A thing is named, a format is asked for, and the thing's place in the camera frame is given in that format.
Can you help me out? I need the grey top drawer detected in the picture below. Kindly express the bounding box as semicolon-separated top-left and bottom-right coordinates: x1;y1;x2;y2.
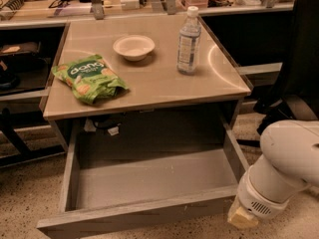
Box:
38;110;248;239

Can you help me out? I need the clear plastic water bottle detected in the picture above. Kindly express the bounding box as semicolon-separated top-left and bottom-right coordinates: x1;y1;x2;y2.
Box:
176;6;201;75

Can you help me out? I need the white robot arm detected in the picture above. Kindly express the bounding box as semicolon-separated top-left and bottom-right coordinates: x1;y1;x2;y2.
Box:
227;119;319;229

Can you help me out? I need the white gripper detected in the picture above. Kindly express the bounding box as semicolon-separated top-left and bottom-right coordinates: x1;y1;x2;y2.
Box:
227;170;289;229

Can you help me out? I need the black soldering iron stand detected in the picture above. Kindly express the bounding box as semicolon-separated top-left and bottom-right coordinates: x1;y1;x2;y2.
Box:
0;0;24;21

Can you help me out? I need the black office chair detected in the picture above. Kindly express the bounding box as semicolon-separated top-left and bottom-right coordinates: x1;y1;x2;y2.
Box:
253;0;319;134

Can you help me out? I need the green snack bag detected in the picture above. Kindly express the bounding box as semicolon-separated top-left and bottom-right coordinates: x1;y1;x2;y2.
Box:
52;55;129;105

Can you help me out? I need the white paper bowl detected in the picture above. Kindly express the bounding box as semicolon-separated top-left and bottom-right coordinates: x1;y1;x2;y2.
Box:
113;35;155;62

